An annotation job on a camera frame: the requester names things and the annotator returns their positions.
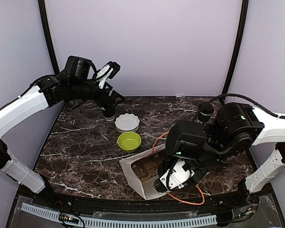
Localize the black frame post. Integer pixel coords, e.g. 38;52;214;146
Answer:
222;0;249;94
38;0;59;74

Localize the right black frame post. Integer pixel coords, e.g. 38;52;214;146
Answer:
222;0;249;94

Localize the kraft paper bag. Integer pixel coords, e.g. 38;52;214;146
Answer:
119;132;206;206

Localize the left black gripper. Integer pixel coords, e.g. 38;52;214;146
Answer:
69;78;125;110

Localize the left black frame post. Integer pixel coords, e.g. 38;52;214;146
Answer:
38;0;59;74

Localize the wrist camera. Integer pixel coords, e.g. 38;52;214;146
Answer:
153;158;195;193
95;61;121;89

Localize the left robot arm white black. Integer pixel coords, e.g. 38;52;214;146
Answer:
0;56;124;207

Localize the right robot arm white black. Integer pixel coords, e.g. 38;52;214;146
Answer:
154;98;285;206

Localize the stack of paper cups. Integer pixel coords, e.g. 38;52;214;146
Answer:
102;106;115;122

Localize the black paper coffee cup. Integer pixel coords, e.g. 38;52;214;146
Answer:
196;103;214;124

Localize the white scalloped bowl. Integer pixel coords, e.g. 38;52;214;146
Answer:
114;113;140;133

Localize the black front rail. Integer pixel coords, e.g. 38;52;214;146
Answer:
34;191;259;214

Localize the white cable duct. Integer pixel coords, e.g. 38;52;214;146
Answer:
20;203;217;228

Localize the green bowl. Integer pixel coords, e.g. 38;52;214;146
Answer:
117;132;142;152

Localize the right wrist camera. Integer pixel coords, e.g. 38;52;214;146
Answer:
153;158;195;193

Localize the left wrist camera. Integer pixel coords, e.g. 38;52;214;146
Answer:
95;61;121;89

